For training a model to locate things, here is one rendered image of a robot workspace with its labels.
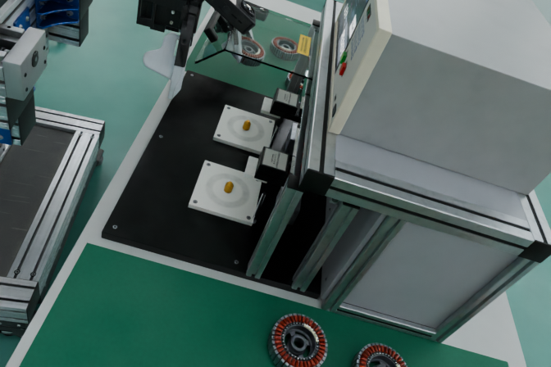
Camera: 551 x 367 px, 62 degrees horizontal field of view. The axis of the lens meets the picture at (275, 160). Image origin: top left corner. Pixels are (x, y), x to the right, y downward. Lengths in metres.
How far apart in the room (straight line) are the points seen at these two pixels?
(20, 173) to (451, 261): 1.47
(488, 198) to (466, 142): 0.11
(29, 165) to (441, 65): 1.52
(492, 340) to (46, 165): 1.54
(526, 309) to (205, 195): 1.86
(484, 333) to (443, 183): 0.48
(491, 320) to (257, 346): 0.59
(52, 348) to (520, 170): 0.85
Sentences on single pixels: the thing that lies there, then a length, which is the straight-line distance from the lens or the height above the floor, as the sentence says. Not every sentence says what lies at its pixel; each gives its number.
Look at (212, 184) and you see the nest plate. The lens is 1.09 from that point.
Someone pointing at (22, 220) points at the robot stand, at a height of 0.21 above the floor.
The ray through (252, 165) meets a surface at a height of 0.88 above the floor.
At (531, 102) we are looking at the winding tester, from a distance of 0.82.
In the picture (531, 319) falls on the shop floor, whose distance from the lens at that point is 2.55.
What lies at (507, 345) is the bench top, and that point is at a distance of 1.25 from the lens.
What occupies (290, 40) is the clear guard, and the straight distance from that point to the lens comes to 1.13.
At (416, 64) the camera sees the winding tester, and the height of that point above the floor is 1.28.
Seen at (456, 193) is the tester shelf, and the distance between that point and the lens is 0.84.
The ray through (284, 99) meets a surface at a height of 0.92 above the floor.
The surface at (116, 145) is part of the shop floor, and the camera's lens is 2.26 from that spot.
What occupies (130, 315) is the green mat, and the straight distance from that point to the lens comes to 0.93.
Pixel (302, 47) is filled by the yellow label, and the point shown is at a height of 1.07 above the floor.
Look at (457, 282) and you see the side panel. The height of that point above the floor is 0.94.
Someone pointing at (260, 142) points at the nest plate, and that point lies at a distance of 1.24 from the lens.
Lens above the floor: 1.58
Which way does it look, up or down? 41 degrees down
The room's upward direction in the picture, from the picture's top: 23 degrees clockwise
